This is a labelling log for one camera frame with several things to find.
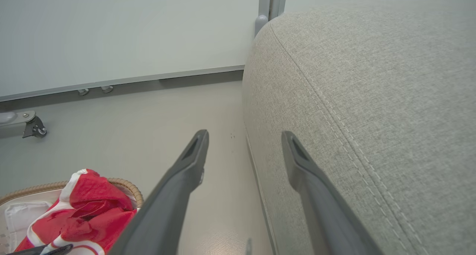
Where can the light grey fabric sofa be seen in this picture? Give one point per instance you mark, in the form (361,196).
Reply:
(372,117)

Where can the red and white garment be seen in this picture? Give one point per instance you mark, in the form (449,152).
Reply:
(93,214)

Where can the white basket with wicker rim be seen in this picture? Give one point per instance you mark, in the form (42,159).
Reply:
(132,188)

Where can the grey partition foot with caster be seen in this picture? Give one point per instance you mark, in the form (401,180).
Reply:
(26,123)

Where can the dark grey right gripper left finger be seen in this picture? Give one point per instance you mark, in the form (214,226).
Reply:
(169,210)

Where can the white cloth garment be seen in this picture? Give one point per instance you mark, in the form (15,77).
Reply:
(22,218)

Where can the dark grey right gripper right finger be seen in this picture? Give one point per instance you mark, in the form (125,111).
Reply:
(327,214)

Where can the small metal floor glide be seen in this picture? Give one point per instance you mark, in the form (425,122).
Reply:
(107,89)
(83,92)

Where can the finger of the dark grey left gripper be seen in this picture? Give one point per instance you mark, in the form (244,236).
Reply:
(59,249)
(29,251)

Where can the grey upright partition post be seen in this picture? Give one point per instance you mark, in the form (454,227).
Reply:
(268,6)

